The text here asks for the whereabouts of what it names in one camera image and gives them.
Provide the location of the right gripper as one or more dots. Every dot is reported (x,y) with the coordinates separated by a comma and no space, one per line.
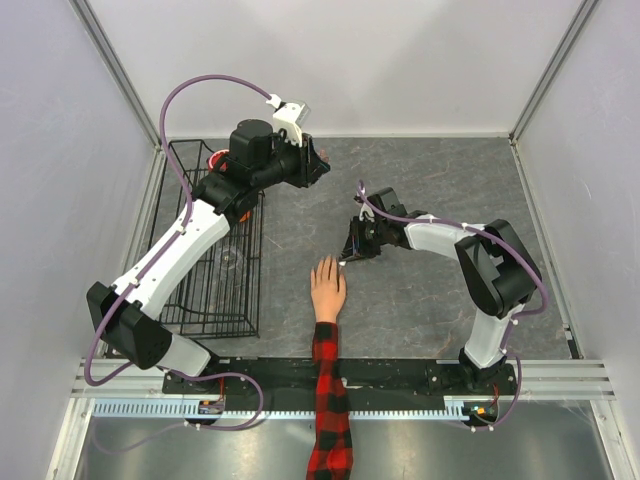
(351,249)

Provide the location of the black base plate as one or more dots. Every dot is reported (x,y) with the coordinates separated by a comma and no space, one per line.
(366,385)

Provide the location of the red plaid sleeve forearm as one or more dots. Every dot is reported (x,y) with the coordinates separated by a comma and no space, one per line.
(332,454)

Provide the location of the clear glass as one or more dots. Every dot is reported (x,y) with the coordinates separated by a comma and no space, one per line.
(230,258)

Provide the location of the glitter nail polish bottle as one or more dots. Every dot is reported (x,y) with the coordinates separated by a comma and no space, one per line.
(325,160)

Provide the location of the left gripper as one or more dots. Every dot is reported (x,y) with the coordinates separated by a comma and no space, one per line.
(307,175)

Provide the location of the black wire rack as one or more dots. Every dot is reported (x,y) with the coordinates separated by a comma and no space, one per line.
(207,303)

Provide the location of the red cup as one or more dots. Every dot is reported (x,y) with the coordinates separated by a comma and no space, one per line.
(217,161)

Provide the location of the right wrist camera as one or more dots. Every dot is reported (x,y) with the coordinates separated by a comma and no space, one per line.
(366,217)

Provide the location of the mannequin hand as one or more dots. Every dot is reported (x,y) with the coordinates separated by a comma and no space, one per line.
(328,290)

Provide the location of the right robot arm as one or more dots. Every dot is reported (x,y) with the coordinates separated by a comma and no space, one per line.
(501,277)

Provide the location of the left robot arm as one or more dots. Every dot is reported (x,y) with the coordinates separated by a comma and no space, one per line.
(125,313)

